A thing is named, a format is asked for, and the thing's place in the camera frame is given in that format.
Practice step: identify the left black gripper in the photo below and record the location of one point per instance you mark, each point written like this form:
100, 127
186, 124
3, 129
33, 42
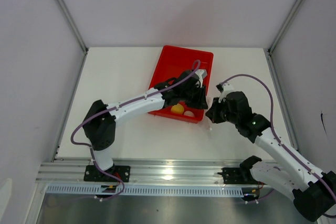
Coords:
200, 102

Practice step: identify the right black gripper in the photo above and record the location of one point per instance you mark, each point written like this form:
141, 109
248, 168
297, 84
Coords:
213, 113

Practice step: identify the clear zip top bag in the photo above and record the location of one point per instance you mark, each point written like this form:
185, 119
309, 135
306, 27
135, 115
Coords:
207, 124

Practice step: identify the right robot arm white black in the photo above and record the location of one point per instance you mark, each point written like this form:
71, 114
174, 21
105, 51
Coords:
311, 190

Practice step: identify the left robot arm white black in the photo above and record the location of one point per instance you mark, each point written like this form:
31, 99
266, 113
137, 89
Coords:
102, 119

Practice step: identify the pale egg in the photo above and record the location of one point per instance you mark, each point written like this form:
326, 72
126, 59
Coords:
189, 113

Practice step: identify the yellow bell pepper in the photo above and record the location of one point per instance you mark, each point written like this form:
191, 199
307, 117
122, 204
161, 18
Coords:
177, 109

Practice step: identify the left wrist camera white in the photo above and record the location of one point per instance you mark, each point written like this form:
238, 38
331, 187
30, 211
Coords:
201, 73

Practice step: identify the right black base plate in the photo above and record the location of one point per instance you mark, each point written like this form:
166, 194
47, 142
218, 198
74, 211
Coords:
236, 175

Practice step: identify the right aluminium frame post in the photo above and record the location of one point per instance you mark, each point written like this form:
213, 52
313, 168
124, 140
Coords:
293, 12

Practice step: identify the aluminium frame post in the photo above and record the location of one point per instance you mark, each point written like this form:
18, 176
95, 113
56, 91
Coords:
71, 24
293, 12

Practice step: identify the slotted cable duct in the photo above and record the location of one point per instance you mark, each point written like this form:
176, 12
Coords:
136, 190

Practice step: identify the aluminium mounting rail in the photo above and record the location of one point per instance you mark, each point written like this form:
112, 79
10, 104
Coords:
167, 172

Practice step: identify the left aluminium frame post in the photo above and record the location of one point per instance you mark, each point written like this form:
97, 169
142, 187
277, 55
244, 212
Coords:
71, 24

